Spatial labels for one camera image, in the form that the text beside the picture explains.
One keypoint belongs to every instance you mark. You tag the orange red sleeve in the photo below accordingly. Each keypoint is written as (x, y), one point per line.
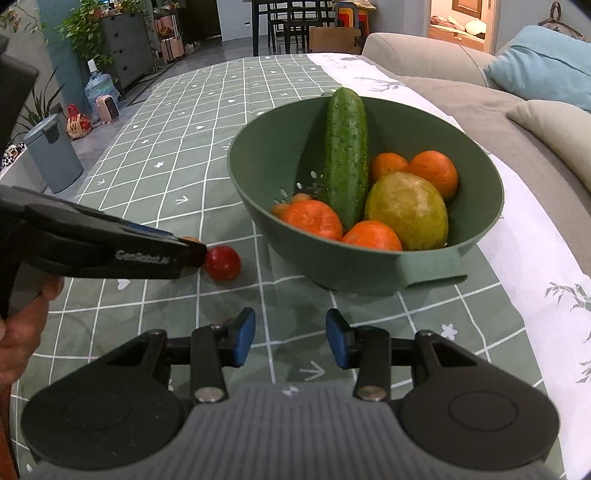
(8, 468)

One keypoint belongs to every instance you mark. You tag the blue water jug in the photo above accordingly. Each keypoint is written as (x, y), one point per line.
(99, 83)

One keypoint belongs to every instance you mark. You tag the green cucumber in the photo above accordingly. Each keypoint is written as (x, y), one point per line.
(345, 179)

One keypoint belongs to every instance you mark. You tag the spiky potted plant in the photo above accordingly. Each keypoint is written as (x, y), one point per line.
(37, 109)

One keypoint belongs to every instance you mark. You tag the light blue cushion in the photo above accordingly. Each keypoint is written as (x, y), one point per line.
(541, 64)

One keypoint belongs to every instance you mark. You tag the green colander bowl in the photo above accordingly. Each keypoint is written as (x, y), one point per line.
(282, 153)

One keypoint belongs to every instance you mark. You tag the small orange tangerine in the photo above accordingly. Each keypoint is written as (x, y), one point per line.
(373, 235)

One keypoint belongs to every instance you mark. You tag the pink small heater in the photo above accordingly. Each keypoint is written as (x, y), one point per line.
(107, 108)

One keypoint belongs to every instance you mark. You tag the red cherry tomato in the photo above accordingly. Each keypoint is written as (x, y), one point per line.
(222, 263)

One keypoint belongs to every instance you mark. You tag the green grid tablecloth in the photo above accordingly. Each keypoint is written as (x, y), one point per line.
(167, 169)

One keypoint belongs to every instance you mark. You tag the dark grey drawer cabinet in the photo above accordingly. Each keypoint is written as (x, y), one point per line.
(126, 42)

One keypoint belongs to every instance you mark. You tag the beige cushion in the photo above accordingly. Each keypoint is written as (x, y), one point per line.
(564, 128)

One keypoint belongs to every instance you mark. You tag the white floral cloth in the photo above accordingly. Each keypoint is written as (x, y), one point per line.
(525, 307)

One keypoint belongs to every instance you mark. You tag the beige sofa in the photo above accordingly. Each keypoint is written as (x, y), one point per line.
(453, 78)

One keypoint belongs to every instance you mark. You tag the large orange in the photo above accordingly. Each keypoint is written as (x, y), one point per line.
(314, 217)
(439, 170)

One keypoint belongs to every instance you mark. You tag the grey blue trash bin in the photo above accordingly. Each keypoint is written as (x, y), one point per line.
(53, 153)

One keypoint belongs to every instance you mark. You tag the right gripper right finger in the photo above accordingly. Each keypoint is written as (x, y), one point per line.
(373, 353)

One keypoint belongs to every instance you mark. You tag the green leafy plant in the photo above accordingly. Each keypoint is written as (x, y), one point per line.
(82, 28)

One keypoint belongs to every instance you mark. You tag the red toy basket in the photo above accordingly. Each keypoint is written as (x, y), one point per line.
(78, 125)

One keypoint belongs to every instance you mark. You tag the yellow-green passion fruit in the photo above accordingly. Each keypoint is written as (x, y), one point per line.
(412, 207)

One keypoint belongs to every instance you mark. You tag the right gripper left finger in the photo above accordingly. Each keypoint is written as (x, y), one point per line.
(207, 351)

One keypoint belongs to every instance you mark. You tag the left hand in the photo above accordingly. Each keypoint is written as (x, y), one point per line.
(21, 333)

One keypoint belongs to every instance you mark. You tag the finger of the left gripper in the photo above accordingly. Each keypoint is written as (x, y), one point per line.
(144, 252)

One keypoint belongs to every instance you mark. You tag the cardboard box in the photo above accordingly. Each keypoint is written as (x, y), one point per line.
(335, 40)

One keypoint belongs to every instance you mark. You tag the black dining table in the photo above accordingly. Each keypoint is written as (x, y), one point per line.
(290, 20)

